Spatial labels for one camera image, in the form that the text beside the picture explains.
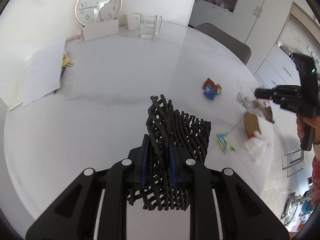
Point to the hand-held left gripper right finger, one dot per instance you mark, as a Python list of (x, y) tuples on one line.
[(173, 166)]

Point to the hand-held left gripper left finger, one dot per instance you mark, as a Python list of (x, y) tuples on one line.
[(144, 160)]

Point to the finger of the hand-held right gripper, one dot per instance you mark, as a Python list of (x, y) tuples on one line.
[(288, 102), (275, 91)]

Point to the clear plastic wrapper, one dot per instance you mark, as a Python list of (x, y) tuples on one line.
[(247, 101)]

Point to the black foam net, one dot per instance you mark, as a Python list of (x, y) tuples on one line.
[(175, 130)]

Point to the person's right hand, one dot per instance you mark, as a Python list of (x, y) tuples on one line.
[(315, 130)]

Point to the grey drawer unit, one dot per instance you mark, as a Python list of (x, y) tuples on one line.
[(277, 65)]

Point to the brown red paper box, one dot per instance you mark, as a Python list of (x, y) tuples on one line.
[(251, 123)]

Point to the transparent chair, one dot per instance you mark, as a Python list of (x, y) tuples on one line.
[(292, 155)]

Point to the white crumpled tissue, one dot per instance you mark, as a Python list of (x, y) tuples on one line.
[(255, 147)]

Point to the yellow green wrapper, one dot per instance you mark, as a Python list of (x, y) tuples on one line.
[(225, 142)]

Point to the blue brown crumpled wrapper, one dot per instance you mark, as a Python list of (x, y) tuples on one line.
[(211, 90)]

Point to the grey chair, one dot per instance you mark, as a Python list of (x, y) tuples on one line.
[(225, 40)]

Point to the tall grey cabinet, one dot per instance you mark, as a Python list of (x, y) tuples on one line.
[(255, 5)]

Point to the white blue floor toy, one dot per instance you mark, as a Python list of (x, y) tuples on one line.
[(300, 205)]

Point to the clear plastic bag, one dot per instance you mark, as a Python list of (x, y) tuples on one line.
[(220, 0)]

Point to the yellow folded paper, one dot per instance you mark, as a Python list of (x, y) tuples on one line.
[(66, 61)]

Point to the white paper sheet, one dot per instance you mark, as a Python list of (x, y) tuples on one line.
[(45, 72)]

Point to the glass pitcher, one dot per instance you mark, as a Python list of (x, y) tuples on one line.
[(148, 25)]

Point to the white card box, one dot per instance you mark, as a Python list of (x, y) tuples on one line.
[(100, 30)]

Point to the white cup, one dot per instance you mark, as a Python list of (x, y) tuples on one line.
[(132, 21)]

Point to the cream paper pad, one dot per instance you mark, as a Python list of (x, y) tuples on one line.
[(15, 90)]

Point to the wooden door frame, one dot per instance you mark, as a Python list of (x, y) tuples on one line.
[(301, 22)]

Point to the round wall clock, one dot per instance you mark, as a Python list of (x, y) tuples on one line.
[(98, 5)]

